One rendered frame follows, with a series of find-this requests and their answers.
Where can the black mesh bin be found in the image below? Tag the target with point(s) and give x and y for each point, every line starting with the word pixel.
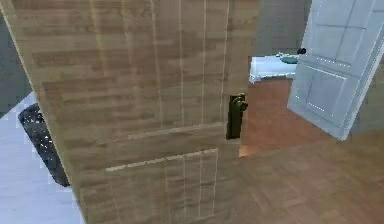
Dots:
pixel 43 143

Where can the brown wooden room door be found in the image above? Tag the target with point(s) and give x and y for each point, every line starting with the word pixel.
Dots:
pixel 133 100

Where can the white bed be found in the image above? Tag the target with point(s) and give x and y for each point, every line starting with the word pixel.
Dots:
pixel 270 68

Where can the teal object on bed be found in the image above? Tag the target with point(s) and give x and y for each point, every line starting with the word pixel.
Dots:
pixel 289 59

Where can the white panelled room door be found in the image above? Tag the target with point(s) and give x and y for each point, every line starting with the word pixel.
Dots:
pixel 333 66

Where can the small black door knob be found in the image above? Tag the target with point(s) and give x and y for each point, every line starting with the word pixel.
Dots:
pixel 301 51

